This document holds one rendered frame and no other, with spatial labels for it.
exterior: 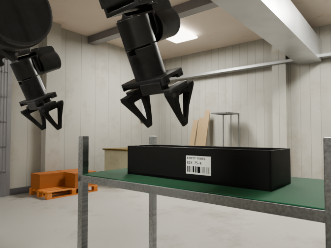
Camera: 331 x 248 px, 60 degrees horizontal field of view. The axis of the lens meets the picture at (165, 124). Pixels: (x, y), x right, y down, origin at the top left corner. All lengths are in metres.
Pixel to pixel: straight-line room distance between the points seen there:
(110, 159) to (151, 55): 6.07
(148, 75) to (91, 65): 6.64
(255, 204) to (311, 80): 6.31
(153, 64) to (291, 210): 0.45
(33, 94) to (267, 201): 0.66
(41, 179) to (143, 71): 5.30
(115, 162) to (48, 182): 1.48
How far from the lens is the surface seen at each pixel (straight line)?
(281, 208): 0.73
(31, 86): 0.85
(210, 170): 0.92
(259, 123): 7.21
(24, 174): 6.19
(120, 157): 6.28
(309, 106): 6.92
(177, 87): 0.48
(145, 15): 0.51
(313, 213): 0.71
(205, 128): 7.46
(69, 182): 5.80
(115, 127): 7.41
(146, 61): 0.50
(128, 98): 0.55
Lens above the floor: 1.10
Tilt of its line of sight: 2 degrees up
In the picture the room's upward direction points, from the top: straight up
